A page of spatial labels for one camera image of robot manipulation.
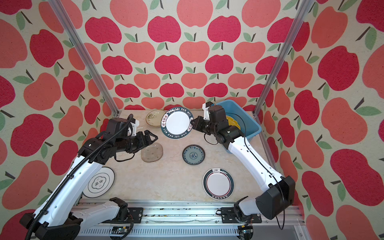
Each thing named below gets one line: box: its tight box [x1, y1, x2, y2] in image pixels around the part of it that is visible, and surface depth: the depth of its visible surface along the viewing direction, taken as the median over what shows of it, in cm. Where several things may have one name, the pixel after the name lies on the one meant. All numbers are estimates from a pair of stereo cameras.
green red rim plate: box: [202, 167, 235, 200], surface depth 87 cm
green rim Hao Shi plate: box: [160, 107, 194, 140], surface depth 78 cm
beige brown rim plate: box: [145, 109, 166, 127], surface depth 118 cm
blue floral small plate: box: [182, 144, 206, 166], surface depth 98 cm
